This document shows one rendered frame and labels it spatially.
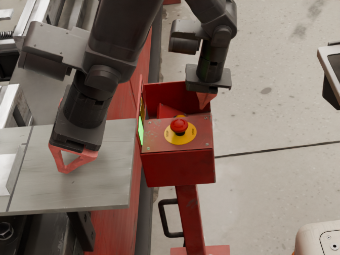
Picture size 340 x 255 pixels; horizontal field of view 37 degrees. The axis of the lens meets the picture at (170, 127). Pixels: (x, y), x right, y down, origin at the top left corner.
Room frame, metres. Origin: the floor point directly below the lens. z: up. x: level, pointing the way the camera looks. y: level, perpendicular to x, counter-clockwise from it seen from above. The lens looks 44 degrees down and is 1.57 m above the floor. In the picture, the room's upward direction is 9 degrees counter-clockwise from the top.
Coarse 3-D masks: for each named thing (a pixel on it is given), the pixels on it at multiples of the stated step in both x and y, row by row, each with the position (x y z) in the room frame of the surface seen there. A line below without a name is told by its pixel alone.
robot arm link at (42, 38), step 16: (32, 32) 0.52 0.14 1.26; (48, 32) 0.53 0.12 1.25; (64, 32) 0.53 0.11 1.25; (80, 32) 0.53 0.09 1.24; (32, 48) 0.51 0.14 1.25; (48, 48) 0.51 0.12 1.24; (64, 48) 0.51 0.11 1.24; (80, 48) 0.51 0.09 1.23; (32, 64) 0.51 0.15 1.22; (48, 64) 0.51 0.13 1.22; (64, 64) 0.50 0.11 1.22; (80, 64) 0.50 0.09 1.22; (96, 80) 0.45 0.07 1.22; (112, 80) 0.45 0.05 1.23
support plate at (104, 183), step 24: (120, 120) 0.63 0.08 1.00; (0, 144) 0.62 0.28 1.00; (120, 144) 0.57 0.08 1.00; (24, 168) 0.56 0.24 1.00; (48, 168) 0.55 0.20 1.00; (96, 168) 0.53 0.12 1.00; (120, 168) 0.52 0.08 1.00; (24, 192) 0.51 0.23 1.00; (48, 192) 0.50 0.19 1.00; (72, 192) 0.49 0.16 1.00; (96, 192) 0.48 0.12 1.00; (120, 192) 0.48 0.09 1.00
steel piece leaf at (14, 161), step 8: (16, 152) 0.57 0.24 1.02; (0, 160) 0.58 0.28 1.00; (8, 160) 0.58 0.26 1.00; (16, 160) 0.56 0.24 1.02; (0, 168) 0.56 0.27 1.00; (8, 168) 0.56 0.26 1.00; (16, 168) 0.55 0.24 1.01; (0, 176) 0.55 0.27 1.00; (8, 176) 0.54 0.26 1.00; (16, 176) 0.54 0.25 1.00; (0, 184) 0.53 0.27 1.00; (8, 184) 0.51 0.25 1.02; (0, 192) 0.51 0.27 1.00; (8, 192) 0.51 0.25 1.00
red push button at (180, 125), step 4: (176, 120) 0.81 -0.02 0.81; (180, 120) 0.81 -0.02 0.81; (184, 120) 0.81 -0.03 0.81; (172, 124) 0.80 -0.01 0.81; (176, 124) 0.80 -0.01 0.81; (180, 124) 0.80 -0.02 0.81; (184, 124) 0.80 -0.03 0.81; (172, 128) 0.79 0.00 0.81; (176, 128) 0.79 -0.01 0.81; (180, 128) 0.79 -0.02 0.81; (184, 128) 0.79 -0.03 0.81; (176, 132) 0.78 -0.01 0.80; (180, 132) 0.78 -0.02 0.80; (184, 132) 0.80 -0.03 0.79
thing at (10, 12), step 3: (6, 9) 1.06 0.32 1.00; (9, 9) 1.06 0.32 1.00; (12, 9) 1.06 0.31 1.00; (0, 12) 1.05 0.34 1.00; (3, 12) 1.05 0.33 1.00; (6, 12) 1.05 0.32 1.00; (9, 12) 1.05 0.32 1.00; (12, 12) 1.05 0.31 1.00; (0, 15) 1.04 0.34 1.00; (3, 15) 1.04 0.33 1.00; (6, 15) 1.04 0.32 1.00; (9, 15) 1.03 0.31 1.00; (12, 15) 1.04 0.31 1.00; (0, 18) 1.03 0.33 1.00; (3, 18) 1.03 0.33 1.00; (6, 18) 1.03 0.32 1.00; (9, 18) 1.03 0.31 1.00
